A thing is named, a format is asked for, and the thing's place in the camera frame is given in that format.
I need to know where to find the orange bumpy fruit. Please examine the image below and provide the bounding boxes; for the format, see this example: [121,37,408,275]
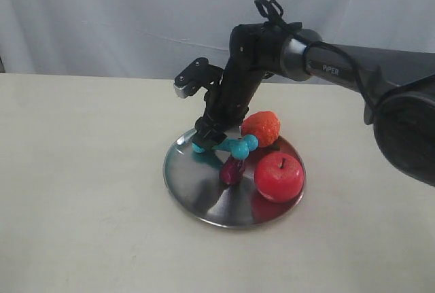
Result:
[241,111,281,148]

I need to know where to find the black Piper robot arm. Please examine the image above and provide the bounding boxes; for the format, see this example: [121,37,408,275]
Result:
[194,24,434,185]

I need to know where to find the purple toy eggplant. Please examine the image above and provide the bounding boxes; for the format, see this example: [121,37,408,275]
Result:
[219,156,245,186]

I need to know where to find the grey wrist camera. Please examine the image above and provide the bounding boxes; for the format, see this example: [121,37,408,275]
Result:
[173,57,224,99]

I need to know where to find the red apple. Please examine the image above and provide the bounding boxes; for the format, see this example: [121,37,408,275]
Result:
[254,152,305,203]

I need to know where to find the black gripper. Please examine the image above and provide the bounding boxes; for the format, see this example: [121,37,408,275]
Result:
[193,50,266,150]

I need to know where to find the round steel plate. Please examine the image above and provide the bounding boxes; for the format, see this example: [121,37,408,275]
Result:
[163,128,304,229]

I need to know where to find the teal toy bone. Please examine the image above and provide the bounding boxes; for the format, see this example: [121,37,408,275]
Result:
[191,135,259,160]

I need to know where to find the white backdrop curtain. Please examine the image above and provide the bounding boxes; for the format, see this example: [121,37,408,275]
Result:
[1,0,434,78]

